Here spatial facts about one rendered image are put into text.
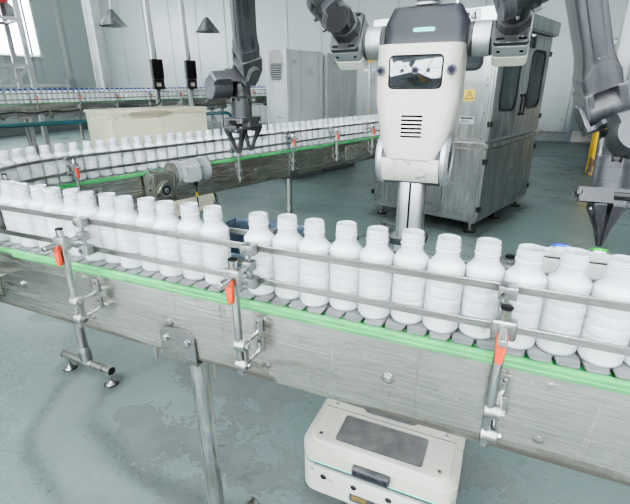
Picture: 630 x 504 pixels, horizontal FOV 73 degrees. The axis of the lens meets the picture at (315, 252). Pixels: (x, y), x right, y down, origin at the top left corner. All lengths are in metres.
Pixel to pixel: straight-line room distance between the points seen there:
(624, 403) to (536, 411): 0.12
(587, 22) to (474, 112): 3.49
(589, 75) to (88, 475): 2.00
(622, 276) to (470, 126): 3.71
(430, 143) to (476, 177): 3.12
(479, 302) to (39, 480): 1.80
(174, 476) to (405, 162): 1.44
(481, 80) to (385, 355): 3.72
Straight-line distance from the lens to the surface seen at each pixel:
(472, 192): 4.42
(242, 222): 1.57
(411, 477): 1.55
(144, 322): 1.08
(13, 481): 2.17
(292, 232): 0.80
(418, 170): 1.30
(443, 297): 0.73
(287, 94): 6.73
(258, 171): 2.76
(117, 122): 4.76
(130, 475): 1.99
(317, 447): 1.61
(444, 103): 1.26
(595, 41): 0.89
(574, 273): 0.73
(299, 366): 0.87
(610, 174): 0.90
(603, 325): 0.75
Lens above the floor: 1.39
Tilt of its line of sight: 21 degrees down
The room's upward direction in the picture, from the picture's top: straight up
